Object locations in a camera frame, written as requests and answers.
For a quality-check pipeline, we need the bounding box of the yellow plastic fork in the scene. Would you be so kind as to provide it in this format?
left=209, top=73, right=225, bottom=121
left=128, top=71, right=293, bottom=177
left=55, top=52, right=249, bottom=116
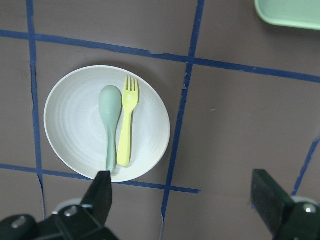
left=117, top=76, right=140, bottom=167

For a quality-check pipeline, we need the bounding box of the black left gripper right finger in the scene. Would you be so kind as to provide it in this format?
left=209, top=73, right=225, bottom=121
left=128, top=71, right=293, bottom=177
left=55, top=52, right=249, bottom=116
left=250, top=169, right=295, bottom=234

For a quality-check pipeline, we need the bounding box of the mint green tray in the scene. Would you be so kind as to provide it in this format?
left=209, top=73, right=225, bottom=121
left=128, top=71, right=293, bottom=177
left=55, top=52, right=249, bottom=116
left=254, top=0, right=320, bottom=31

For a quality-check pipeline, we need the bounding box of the white round plate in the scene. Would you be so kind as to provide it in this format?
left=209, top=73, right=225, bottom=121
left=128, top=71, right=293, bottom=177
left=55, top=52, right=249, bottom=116
left=44, top=65, right=171, bottom=183

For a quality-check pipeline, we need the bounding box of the pale green plastic spoon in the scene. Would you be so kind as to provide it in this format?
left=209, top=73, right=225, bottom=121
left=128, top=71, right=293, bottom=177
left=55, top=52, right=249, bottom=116
left=98, top=85, right=122, bottom=172

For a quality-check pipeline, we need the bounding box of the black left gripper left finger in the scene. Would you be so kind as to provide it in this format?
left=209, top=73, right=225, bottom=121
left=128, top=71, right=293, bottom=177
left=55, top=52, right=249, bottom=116
left=80, top=170, right=113, bottom=226

